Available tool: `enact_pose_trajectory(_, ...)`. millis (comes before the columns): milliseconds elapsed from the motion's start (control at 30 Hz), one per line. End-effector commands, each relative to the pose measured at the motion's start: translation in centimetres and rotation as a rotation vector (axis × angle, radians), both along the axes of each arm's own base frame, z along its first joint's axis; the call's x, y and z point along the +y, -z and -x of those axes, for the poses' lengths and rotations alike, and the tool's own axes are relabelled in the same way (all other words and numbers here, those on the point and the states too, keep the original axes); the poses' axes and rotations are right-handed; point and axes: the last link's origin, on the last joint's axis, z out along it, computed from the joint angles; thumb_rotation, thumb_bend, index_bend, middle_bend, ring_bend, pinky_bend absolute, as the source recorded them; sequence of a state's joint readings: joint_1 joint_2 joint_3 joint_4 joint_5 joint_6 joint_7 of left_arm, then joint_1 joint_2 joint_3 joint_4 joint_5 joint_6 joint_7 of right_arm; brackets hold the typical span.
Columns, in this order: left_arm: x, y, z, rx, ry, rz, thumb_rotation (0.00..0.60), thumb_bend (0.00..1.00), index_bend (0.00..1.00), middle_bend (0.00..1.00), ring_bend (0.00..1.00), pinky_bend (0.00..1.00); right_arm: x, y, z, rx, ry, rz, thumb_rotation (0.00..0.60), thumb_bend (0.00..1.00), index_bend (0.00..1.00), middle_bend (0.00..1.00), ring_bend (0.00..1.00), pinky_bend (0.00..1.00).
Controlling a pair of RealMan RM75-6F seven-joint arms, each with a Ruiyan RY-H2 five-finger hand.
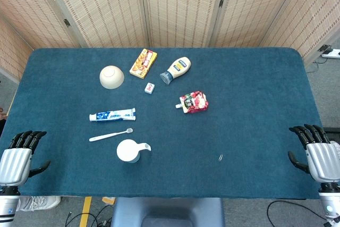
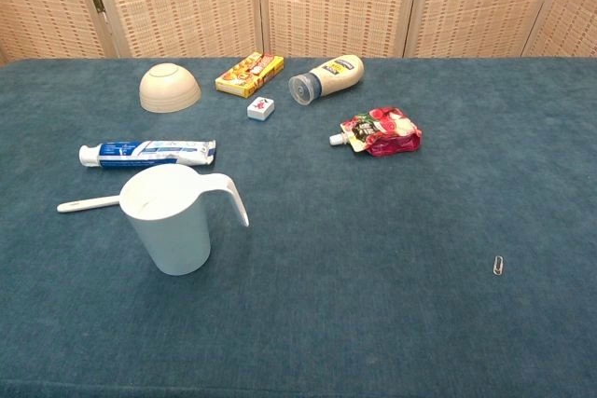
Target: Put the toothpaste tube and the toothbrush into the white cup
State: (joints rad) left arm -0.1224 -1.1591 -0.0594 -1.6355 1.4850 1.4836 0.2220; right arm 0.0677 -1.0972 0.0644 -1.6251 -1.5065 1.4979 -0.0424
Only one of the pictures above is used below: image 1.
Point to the black screen hinge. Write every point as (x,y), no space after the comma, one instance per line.
(221,2)
(67,23)

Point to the beige upturned bowl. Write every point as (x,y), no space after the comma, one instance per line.
(111,77)

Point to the bamboo folding screen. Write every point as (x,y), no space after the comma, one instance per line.
(180,6)

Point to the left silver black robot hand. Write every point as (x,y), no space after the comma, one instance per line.
(14,163)

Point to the yellow snack box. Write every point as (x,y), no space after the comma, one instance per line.
(143,63)

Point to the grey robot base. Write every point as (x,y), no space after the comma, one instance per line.
(167,211)

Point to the blue tablecloth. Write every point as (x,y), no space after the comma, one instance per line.
(239,131)

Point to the metal paper clip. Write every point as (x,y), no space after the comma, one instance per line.
(220,157)

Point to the bystander skin patch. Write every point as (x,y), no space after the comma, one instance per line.
(3,116)

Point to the red spout pouch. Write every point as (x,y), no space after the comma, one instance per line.
(194,102)

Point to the black plug adapter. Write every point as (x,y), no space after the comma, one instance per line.
(324,48)

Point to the white toothbrush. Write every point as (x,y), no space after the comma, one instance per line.
(106,135)

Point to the small white mahjong tile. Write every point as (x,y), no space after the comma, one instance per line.
(150,88)

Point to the white power strip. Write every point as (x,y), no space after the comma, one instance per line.
(333,53)

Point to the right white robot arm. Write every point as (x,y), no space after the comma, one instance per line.
(330,203)

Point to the mayonnaise squeeze bottle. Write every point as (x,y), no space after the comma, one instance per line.
(178,68)

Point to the white sneaker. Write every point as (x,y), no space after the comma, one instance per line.
(37,202)

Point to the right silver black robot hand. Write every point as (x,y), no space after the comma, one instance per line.
(324,160)

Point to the blue white toothpaste tube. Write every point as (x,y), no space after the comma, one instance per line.
(114,115)

